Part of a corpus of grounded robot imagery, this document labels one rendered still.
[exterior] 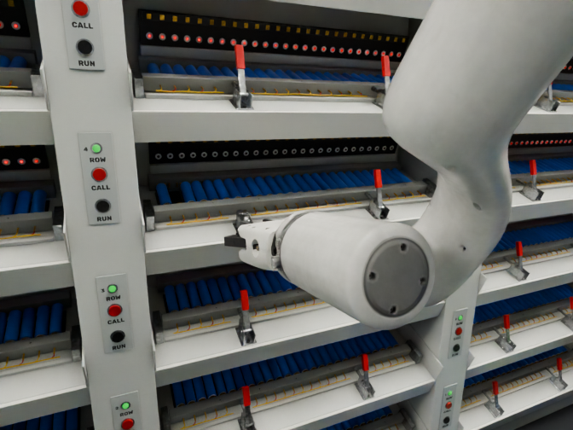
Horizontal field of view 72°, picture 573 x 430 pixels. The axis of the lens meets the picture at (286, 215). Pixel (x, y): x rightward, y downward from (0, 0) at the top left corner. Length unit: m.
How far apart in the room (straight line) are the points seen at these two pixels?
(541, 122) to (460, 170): 0.75
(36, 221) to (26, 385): 0.24
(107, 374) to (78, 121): 0.37
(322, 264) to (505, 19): 0.20
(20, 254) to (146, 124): 0.24
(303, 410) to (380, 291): 0.62
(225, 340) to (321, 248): 0.44
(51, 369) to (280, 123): 0.52
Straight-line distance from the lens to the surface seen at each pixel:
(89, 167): 0.58
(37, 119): 0.59
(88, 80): 0.58
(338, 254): 0.31
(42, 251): 0.65
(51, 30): 0.59
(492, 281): 1.08
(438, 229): 0.39
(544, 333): 1.35
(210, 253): 0.64
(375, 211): 0.77
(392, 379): 1.00
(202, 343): 0.73
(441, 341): 1.00
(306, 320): 0.79
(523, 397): 1.42
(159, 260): 0.63
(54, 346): 0.75
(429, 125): 0.27
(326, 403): 0.92
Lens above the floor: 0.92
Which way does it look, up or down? 15 degrees down
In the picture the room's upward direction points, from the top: 1 degrees clockwise
